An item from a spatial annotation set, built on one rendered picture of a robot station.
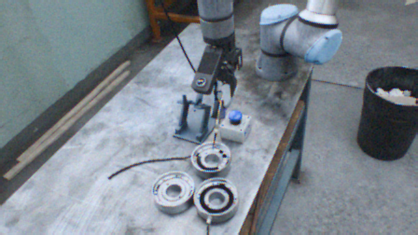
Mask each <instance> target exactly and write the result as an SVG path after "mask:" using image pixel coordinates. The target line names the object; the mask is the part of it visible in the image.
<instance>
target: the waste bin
mask: <svg viewBox="0 0 418 235"><path fill-rule="evenodd" d="M378 88H380V89H381V90H383V91H388V94H389V91H391V90H394V89H396V90H400V91H403V92H404V91H406V90H407V91H410V92H411V93H410V97H412V98H415V99H417V100H416V101H415V103H416V104H398V103H395V102H391V101H389V100H385V99H384V98H383V97H381V96H380V95H378V94H377V93H375V92H378V91H377V89H378ZM403 92H402V93H403ZM362 100H363V103H362V111H361V115H360V123H359V127H358V135H357V138H356V140H357V142H358V145H359V146H360V148H361V149H362V151H364V152H365V153H366V154H368V155H370V156H371V157H374V158H376V159H380V160H397V159H402V157H404V156H405V155H406V154H407V152H408V150H409V149H410V146H411V144H412V143H413V140H414V139H415V136H416V135H417V132H418V70H417V69H415V68H411V67H409V66H401V65H386V66H380V67H378V68H375V69H373V70H371V71H370V72H369V73H368V75H367V76H366V81H365V87H364V93H363V98H362Z"/></svg>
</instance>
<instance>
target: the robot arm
mask: <svg viewBox="0 0 418 235"><path fill-rule="evenodd" d="M237 1H238V0H197V2H198V8H199V17H200V18H199V20H200V21H201V31H202V40H203V41H204V42H205V43H206V44H208V45H207V46H206V47H205V49H204V51H203V53H202V57H201V60H200V62H199V66H198V68H197V72H196V73H195V77H194V78H193V80H192V84H191V85H190V86H191V88H192V89H193V90H195V92H198V93H200V94H203V95H209V97H210V99H211V101H213V103H214V102H215V100H218V99H217V90H218V89H219V86H220V83H223V85H221V91H222V92H223V101H224V103H223V106H224V107H225V109H228V108H229V107H230V105H231V103H232V101H233V97H234V94H235V91H236V90H237V78H236V77H235V75H234V72H235V71H236V69H237V66H238V71H239V70H240V69H241V68H242V66H243V53H242V49H241V48H237V47H235V26H234V21H233V2H237ZM339 3H340V0H308V3H307V6H306V8H305V9H304V10H302V12H301V13H300V14H299V11H298V9H297V7H296V6H293V5H289V4H282V5H277V6H272V7H267V8H266V9H265V10H263V12H262V13H261V22H260V25H261V36H260V53H259V55H258V60H257V62H256V73H257V74H258V75H259V76H260V77H261V78H264V79H266V80H268V81H287V80H288V79H291V78H293V77H294V76H296V74H297V73H298V70H299V63H298V58H297V57H299V58H300V59H303V60H304V61H306V62H309V63H313V64H315V65H321V64H323V63H326V62H328V60H330V58H332V56H333V55H335V53H336V52H337V50H338V49H339V47H340V45H341V42H342V32H340V30H337V28H338V24H339V22H340V21H339V20H338V18H337V17H336V12H337V10H338V6H339ZM298 14H299V15H298ZM209 45H211V46H209ZM235 50H238V51H235ZM240 55H241V63H240V64H239V57H240ZM236 65H237V66H236ZM224 82H225V83H224Z"/></svg>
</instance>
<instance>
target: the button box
mask: <svg viewBox="0 0 418 235"><path fill-rule="evenodd" d="M228 114H229V113H228ZM251 129H252V117H250V116H247V115H243V117H242V119H240V120H239V121H236V122H235V121H231V120H229V118H228V115H226V117H225V119H224V120H223V122H222V123H221V125H220V126H219V130H220V137H221V138H223V139H228V140H231V141H232V142H237V143H240V144H243V143H244V141H245V138H246V137H247V135H248V133H249V132H250V130H251Z"/></svg>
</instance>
